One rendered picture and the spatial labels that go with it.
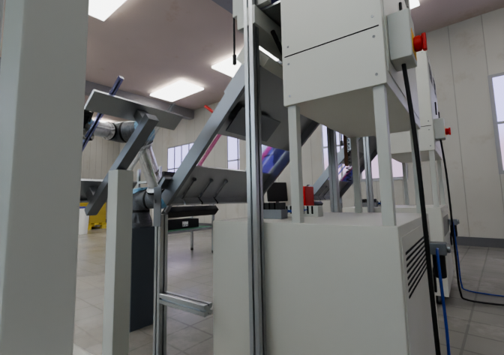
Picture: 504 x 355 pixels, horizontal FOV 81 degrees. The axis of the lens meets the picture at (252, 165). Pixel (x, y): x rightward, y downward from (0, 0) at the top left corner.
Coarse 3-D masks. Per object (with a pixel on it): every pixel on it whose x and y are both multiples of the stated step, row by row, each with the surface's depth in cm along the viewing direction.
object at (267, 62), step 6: (240, 54) 114; (264, 54) 107; (240, 60) 113; (264, 60) 106; (270, 60) 106; (264, 66) 107; (270, 66) 109; (276, 66) 111; (282, 66) 116; (276, 72) 113; (282, 72) 115; (282, 78) 117
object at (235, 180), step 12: (204, 168) 135; (216, 168) 140; (192, 180) 135; (204, 180) 141; (216, 180) 147; (228, 180) 154; (240, 180) 162; (264, 180) 179; (180, 192) 136; (192, 192) 142; (204, 192) 148; (216, 192) 155; (228, 192) 163; (240, 192) 171
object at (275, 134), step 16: (272, 80) 122; (272, 96) 129; (240, 112) 118; (272, 112) 137; (224, 128) 124; (240, 128) 125; (272, 128) 140; (288, 128) 156; (304, 128) 167; (272, 144) 157; (288, 144) 167
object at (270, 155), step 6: (264, 150) 158; (270, 150) 162; (276, 150) 166; (282, 150) 170; (264, 156) 162; (270, 156) 166; (276, 156) 170; (264, 162) 167; (270, 162) 171; (276, 162) 175; (246, 168) 160; (264, 168) 171; (270, 168) 176
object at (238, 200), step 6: (180, 198) 138; (186, 198) 141; (192, 198) 144; (198, 198) 147; (204, 198) 150; (210, 198) 154; (216, 198) 157; (222, 198) 161; (228, 198) 165; (234, 198) 169; (240, 198) 173; (246, 198) 178; (174, 204) 132; (180, 204) 135; (186, 204) 138; (192, 204) 141; (198, 204) 144; (204, 204) 148
